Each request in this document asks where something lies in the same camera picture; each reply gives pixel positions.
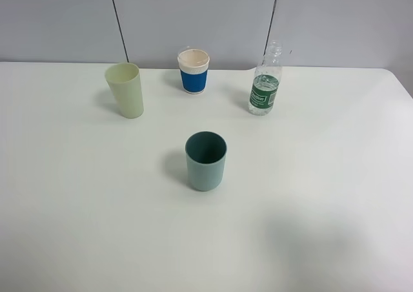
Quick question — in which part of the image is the teal plastic cup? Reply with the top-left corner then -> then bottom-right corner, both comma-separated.
185,131 -> 227,191

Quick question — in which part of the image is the blue sleeved paper cup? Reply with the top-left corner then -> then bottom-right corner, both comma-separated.
177,47 -> 210,94

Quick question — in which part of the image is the pale yellow-green plastic cup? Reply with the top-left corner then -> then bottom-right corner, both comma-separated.
105,63 -> 144,119

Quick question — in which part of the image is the clear green-label water bottle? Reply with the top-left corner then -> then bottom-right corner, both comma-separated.
248,40 -> 283,116

